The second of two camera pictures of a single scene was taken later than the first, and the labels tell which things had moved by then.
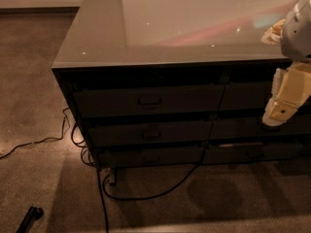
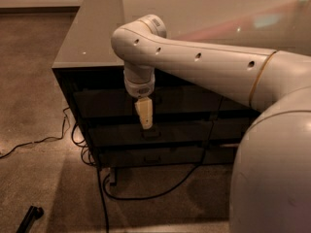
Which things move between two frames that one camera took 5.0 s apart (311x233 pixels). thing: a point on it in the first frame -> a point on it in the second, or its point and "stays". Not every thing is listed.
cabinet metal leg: x=112 y=177 stays
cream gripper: x=298 y=33 -> x=140 y=88
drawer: x=200 y=101 stays
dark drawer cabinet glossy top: x=175 y=75 stays
